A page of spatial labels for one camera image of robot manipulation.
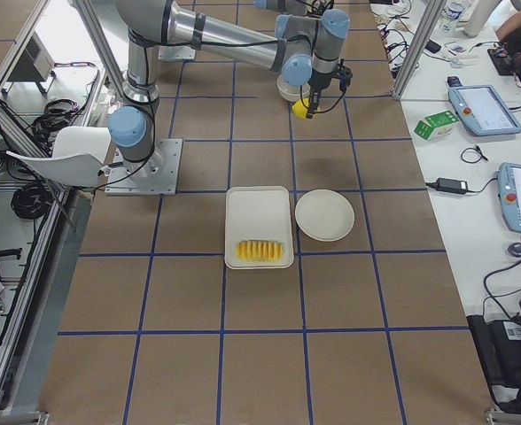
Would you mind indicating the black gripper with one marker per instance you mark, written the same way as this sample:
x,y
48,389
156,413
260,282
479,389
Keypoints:
x,y
318,81

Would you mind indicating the yellow lemon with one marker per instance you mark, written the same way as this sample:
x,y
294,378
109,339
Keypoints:
x,y
297,110

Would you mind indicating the white ceramic bowl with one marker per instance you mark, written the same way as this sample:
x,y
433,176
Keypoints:
x,y
288,92

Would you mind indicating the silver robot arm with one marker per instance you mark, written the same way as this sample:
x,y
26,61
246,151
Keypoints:
x,y
303,50

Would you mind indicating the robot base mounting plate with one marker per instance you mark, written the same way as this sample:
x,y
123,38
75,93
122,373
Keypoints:
x,y
158,176

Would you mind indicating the small cream plate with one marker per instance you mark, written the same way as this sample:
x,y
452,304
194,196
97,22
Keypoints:
x,y
324,215

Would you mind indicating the white rectangular tray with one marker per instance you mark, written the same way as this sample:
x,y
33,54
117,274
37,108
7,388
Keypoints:
x,y
258,213

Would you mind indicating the green white carton box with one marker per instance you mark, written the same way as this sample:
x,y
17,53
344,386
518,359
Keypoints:
x,y
436,125

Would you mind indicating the black power adapter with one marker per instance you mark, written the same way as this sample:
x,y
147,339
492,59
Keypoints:
x,y
447,185

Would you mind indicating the white plastic chair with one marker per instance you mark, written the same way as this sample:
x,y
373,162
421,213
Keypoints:
x,y
77,156

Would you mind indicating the aluminium frame post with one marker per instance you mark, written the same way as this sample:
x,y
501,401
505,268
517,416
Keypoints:
x,y
421,37

